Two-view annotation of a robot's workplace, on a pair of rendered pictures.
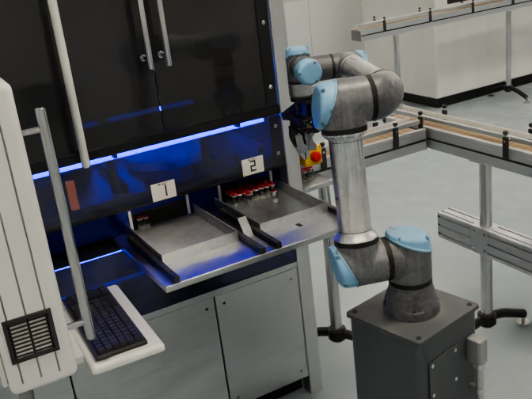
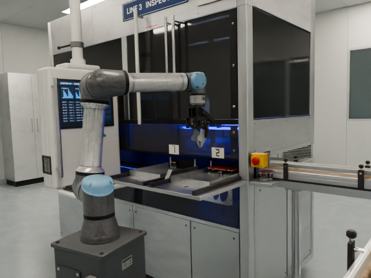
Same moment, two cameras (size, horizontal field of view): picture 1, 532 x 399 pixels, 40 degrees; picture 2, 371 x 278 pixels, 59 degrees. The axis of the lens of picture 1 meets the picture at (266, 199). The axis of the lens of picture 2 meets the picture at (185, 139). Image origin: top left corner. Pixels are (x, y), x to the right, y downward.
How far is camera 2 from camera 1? 2.35 m
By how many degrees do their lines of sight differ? 67
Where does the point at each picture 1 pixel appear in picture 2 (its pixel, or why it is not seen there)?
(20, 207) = (47, 113)
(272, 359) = not seen: outside the picture
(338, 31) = not seen: outside the picture
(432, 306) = (85, 235)
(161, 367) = (164, 242)
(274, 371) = not seen: outside the picture
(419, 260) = (83, 197)
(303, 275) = (243, 241)
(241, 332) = (201, 252)
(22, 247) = (47, 129)
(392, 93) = (91, 79)
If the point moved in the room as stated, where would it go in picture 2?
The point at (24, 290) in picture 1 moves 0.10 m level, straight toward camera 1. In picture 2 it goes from (46, 146) to (30, 148)
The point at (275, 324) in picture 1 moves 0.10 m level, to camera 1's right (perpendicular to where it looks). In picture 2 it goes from (221, 262) to (229, 270)
